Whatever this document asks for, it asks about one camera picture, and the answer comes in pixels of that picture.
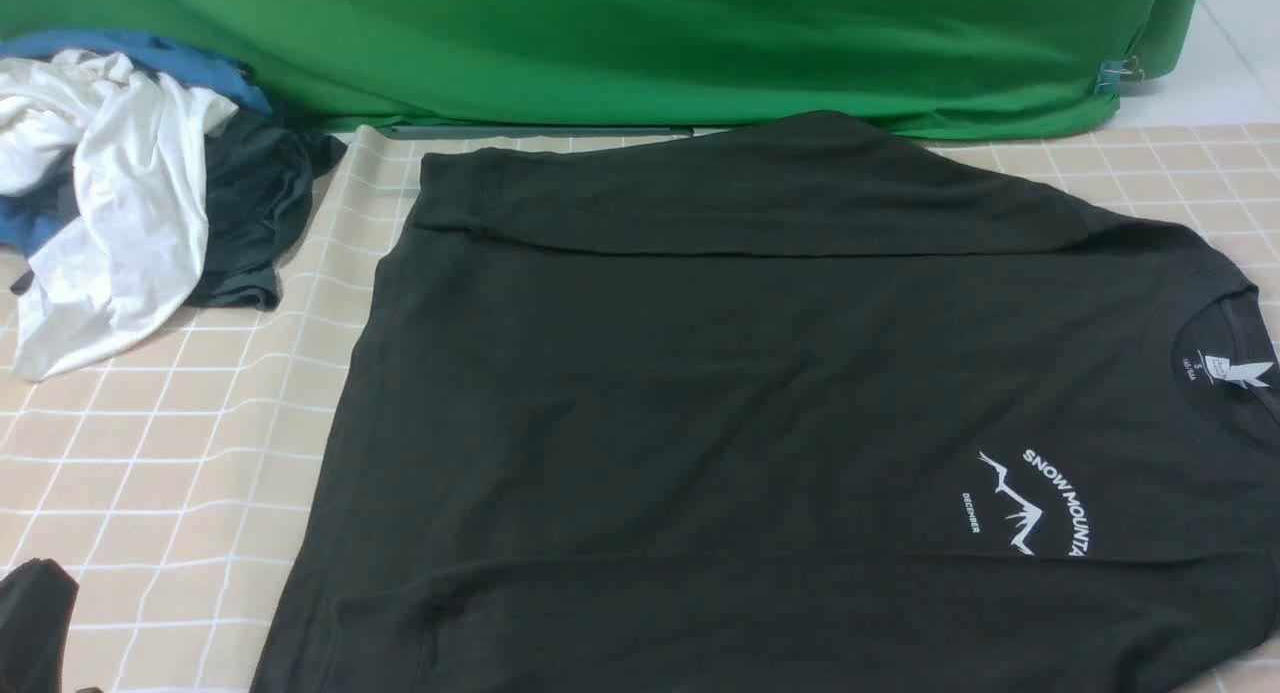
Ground white crumpled shirt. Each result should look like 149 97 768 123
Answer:
1 49 237 380

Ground dark gray crumpled garment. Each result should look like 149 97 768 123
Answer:
1 110 347 311

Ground green backdrop cloth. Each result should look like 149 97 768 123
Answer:
3 0 1196 141

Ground blue crumpled garment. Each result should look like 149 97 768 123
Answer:
1 29 274 255

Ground beige checkered tablecloth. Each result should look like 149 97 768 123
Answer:
1 122 1279 692

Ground dark gray long-sleeved shirt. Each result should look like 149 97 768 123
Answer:
251 111 1277 692

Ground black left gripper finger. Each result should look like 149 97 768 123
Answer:
1 558 79 692

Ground metal binder clip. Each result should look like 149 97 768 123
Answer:
1093 55 1147 97

